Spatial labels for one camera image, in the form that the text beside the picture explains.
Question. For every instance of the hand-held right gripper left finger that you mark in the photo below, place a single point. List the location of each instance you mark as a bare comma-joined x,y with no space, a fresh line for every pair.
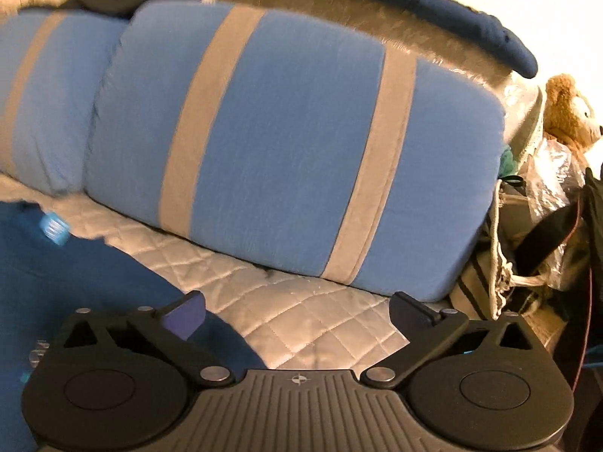
184,316

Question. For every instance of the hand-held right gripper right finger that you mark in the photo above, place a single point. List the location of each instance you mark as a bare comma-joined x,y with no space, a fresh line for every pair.
411,313

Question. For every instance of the striped canvas tote bag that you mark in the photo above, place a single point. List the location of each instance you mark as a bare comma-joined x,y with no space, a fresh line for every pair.
490,268

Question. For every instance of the grey quilted bedspread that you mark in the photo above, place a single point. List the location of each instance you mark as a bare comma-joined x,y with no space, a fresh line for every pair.
292,310

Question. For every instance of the clutter pile beside bed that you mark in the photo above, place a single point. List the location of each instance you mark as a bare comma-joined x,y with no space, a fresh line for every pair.
541,240

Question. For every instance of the teal cloth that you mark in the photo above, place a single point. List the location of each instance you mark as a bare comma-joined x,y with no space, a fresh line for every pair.
508,160

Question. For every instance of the clear plastic wrap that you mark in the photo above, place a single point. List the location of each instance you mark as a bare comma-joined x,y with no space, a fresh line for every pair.
551,174

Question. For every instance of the blue grey-striped pillow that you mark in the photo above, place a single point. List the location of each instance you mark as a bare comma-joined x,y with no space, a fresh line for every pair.
52,99
292,141

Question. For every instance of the grey lace-trimmed cushion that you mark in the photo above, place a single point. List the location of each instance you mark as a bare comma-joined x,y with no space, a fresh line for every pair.
520,117

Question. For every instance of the brown teddy bear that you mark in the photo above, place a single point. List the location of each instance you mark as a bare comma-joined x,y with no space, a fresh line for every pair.
565,113

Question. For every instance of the navy blue garment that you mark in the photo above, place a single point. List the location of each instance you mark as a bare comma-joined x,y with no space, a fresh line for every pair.
447,14

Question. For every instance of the grey-brown fur blanket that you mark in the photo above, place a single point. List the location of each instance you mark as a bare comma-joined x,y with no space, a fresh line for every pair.
329,9

